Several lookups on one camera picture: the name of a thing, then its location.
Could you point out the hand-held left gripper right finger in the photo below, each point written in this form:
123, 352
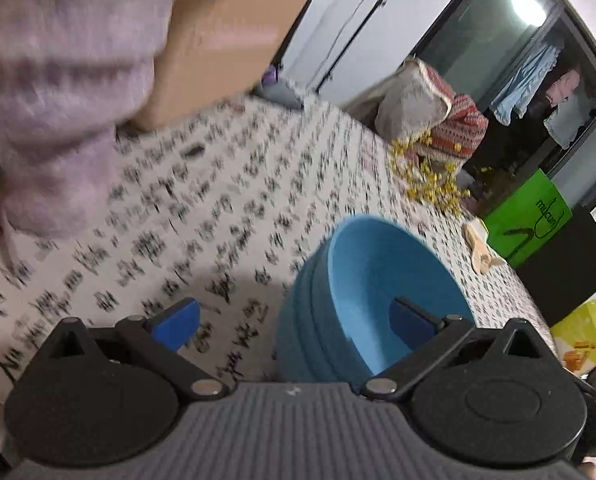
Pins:
408, 322

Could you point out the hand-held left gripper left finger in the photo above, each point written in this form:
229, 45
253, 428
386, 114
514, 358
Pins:
178, 320

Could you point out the yellow green snack box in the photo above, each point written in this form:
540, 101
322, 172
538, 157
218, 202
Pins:
588, 325

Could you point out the calligraphy print tablecloth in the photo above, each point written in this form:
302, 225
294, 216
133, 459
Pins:
203, 210

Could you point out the yellow flower branch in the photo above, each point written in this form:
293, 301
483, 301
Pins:
428, 185

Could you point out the black paper bag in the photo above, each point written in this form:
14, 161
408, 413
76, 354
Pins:
573, 270

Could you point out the green paper bag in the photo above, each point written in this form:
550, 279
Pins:
523, 230

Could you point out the red patterned quilted blanket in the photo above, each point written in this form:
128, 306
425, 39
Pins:
458, 130

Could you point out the grey purple cloth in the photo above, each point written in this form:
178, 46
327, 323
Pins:
283, 95

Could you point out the pink textured vase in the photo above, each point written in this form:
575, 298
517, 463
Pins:
68, 85

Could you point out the hanging white garment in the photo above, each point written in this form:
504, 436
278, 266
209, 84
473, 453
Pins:
573, 120

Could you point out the hanging blue shirt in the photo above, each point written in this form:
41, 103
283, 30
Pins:
528, 80

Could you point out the hanging pink garment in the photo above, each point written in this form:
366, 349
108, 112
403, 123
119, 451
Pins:
565, 87

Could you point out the pink ribbed suitcase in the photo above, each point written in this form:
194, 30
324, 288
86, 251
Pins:
218, 35

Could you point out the dark sliding glass door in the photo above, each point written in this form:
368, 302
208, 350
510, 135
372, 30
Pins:
468, 35

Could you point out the studio light on tripod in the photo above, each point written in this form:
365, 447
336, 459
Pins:
379, 2

